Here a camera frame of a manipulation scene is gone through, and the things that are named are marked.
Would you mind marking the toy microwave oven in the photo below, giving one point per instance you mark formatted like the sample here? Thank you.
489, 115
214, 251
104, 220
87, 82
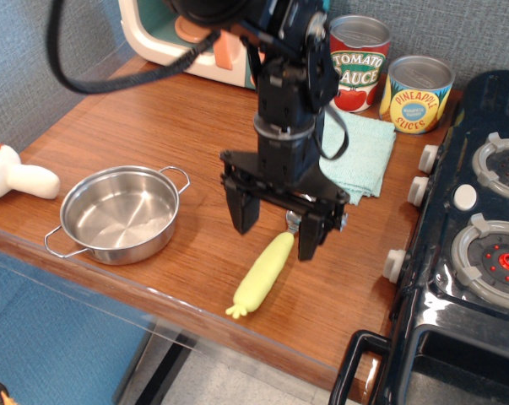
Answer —
161, 36

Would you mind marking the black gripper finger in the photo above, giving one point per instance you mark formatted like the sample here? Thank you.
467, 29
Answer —
313, 230
244, 208

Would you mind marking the spoon with yellow-green handle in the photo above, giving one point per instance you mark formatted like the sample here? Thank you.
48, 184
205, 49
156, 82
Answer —
259, 280

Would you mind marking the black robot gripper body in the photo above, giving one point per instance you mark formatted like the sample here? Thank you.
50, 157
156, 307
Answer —
285, 170

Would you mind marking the pineapple slices can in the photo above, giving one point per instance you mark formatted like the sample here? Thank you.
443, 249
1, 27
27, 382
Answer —
416, 93

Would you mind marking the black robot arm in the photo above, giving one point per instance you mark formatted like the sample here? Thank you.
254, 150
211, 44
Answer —
288, 47

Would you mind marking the stainless steel pot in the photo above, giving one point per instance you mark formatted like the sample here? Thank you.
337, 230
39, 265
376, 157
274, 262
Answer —
119, 216

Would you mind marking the tomato sauce can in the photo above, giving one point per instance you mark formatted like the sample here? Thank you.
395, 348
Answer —
359, 48

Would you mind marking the white brown plush mushroom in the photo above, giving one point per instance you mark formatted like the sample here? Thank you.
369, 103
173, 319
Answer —
30, 179

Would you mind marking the dark blue toy stove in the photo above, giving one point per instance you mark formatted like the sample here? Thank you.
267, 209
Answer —
449, 342

